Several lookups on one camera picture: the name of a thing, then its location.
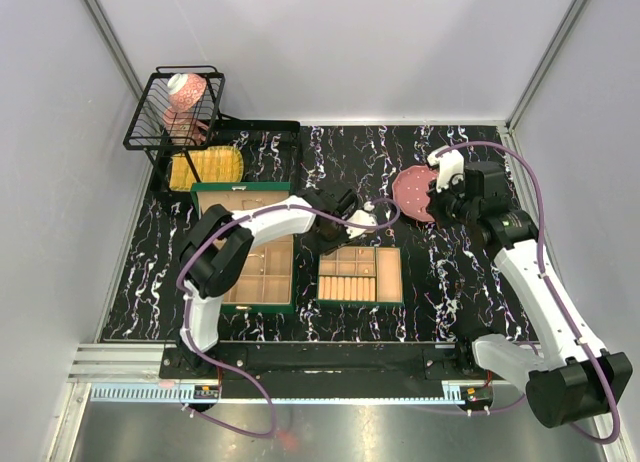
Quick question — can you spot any pink polka dot plate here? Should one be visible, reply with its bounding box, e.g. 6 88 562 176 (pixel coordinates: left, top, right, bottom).
392 165 438 223

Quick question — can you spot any pink patterned ceramic bowl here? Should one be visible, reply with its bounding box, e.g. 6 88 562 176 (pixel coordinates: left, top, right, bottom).
167 73 206 112

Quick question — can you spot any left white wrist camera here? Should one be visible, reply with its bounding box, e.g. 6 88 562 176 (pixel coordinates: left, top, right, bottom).
346 201 377 239

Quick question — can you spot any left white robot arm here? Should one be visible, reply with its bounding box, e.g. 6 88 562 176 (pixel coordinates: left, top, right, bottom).
177 189 358 378

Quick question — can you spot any yellow woven tray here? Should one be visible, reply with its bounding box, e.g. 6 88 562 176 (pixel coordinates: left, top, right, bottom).
169 146 244 191

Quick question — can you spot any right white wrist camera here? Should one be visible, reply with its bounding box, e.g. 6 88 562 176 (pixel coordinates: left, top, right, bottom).
427 149 464 192

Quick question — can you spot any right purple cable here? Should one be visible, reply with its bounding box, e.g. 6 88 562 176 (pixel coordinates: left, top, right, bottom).
432 140 621 443

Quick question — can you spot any small green jewelry tray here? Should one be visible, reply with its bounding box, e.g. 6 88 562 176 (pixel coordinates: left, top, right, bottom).
317 246 404 306

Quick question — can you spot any pink patterned cup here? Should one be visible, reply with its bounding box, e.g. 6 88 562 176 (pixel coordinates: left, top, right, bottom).
162 107 208 146

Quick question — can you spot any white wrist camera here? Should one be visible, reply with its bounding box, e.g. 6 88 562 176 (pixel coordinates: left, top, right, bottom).
427 149 464 192
346 201 377 239

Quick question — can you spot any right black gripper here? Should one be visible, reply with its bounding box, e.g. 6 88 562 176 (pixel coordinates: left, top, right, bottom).
427 172 479 230

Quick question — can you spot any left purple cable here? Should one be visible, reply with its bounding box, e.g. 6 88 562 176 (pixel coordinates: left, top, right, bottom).
175 197 401 439

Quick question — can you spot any large green jewelry box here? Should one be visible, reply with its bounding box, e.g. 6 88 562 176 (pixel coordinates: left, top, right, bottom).
190 182 294 313

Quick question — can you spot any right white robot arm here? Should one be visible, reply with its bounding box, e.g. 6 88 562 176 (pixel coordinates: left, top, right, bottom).
427 151 633 428

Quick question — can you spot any black wire dish rack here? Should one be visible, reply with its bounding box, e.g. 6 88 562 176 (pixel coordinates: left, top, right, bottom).
123 65 302 192

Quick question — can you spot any purple cable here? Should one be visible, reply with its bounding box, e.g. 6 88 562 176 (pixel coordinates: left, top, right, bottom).
175 197 401 439
432 140 621 443

